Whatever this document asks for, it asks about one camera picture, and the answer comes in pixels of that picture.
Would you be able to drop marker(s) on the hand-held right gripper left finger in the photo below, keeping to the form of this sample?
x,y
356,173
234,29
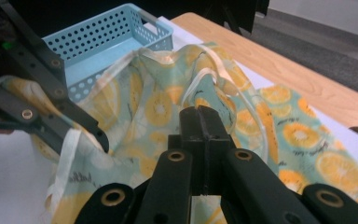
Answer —
x,y
192,137

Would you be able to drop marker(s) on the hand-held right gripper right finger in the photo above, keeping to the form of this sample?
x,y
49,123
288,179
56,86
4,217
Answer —
x,y
216,133

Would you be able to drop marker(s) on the orange print cloth bag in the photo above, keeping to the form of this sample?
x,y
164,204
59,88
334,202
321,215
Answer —
x,y
155,102

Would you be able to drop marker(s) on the blue plastic basket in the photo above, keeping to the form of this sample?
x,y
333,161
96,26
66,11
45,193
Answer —
x,y
105,34

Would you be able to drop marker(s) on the black metal stand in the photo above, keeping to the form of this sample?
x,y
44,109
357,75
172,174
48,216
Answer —
x,y
230,12

